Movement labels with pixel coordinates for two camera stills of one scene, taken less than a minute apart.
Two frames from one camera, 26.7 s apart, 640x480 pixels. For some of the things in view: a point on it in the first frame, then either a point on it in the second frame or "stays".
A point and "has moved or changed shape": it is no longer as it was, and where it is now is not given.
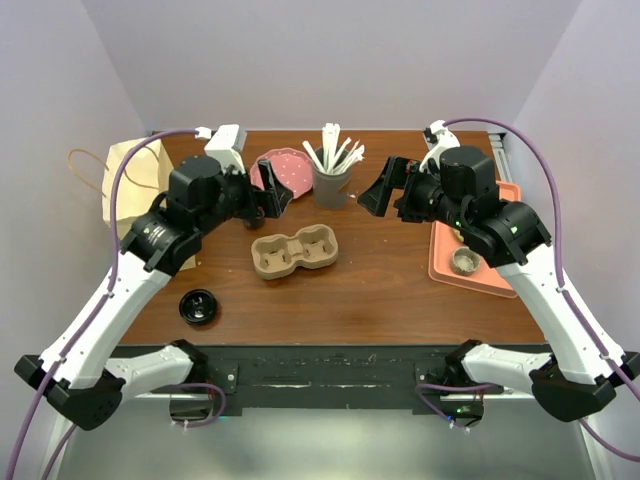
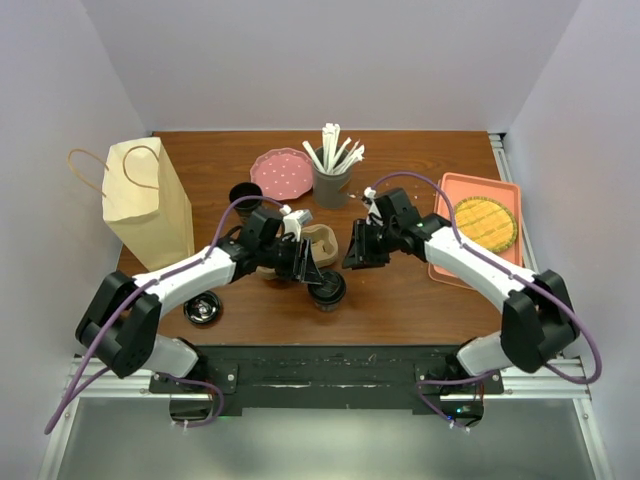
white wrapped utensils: (336, 159) stays
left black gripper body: (238, 198) to (281, 257)
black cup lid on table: (197, 306) stays
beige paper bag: (144, 175) stays
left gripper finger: (272, 199) to (306, 266)
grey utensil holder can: (331, 190) stays
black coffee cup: (254, 223) has moved or changed shape
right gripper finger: (376, 199) to (355, 257)
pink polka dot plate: (292, 166) stays
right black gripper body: (422, 197) to (380, 242)
